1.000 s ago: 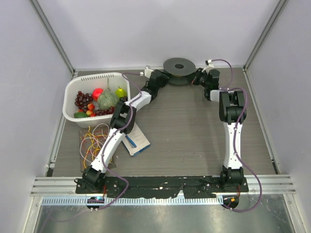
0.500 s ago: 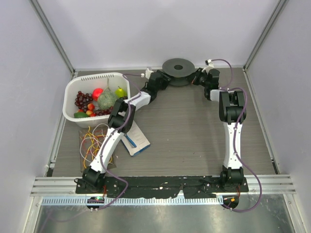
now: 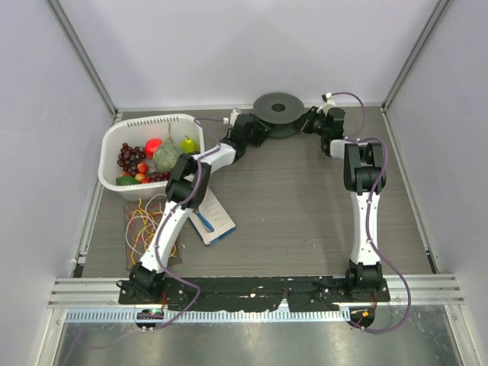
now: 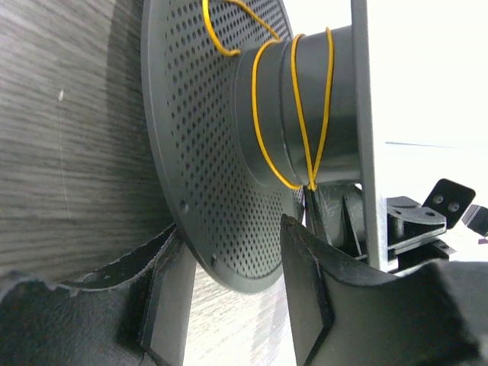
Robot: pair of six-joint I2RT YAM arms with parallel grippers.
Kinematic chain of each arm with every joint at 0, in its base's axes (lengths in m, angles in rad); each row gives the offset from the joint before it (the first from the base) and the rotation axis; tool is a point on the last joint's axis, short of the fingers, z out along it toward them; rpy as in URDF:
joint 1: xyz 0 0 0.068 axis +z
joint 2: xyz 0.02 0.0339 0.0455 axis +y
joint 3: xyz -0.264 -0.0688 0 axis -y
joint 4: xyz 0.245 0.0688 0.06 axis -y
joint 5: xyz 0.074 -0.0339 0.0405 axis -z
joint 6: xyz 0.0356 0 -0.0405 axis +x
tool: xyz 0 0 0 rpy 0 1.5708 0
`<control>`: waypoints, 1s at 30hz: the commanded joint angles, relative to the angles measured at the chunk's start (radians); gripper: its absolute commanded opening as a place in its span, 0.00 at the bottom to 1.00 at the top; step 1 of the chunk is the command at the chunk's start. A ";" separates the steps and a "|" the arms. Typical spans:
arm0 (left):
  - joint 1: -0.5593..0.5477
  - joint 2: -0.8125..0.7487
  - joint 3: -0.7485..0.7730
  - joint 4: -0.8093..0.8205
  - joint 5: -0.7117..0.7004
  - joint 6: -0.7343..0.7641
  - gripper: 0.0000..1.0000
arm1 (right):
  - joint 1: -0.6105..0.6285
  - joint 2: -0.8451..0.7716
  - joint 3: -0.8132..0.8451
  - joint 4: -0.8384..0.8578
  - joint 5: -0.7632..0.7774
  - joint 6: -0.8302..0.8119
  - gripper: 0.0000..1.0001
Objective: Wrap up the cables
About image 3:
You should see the aluminium rail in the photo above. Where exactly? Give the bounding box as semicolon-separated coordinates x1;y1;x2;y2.
48;274;465;309

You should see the black mounting base plate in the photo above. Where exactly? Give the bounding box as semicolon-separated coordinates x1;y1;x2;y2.
117;276;390;313

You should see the small peach fruit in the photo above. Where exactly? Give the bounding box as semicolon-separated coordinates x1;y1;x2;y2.
121;162;150;184

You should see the green netted melon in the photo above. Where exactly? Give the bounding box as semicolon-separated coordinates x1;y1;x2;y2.
152;141;183;172

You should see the clear tray of cables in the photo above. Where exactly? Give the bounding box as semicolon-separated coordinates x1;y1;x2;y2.
124;199;163;270

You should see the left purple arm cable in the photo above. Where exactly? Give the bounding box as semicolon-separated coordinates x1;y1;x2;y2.
154;116;233;331

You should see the grey perforated cable spool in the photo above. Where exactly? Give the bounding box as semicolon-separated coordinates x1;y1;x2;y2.
252;92;305;138

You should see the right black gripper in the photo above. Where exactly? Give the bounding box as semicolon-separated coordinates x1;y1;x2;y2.
290;106;327;137

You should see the red apple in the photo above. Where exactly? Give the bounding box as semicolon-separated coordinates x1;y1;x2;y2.
144;138;163;159

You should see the razor in white box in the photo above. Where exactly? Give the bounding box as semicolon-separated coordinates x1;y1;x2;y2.
190;188;236;246

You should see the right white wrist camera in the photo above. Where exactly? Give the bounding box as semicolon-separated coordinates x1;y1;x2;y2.
316;93;336;115

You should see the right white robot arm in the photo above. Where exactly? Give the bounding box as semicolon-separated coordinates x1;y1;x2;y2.
300;107;388;301

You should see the white slotted cable duct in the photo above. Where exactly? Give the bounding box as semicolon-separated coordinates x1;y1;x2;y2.
65;307;350;323

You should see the white plastic basket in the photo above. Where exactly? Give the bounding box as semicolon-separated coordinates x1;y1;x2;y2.
98;114;205;201

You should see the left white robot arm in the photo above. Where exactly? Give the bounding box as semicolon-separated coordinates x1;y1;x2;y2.
117;114;268;304

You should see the red cable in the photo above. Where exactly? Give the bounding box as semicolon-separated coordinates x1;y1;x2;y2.
125;204;178;249

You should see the green leaf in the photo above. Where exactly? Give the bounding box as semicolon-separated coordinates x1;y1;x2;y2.
116;175;140;186

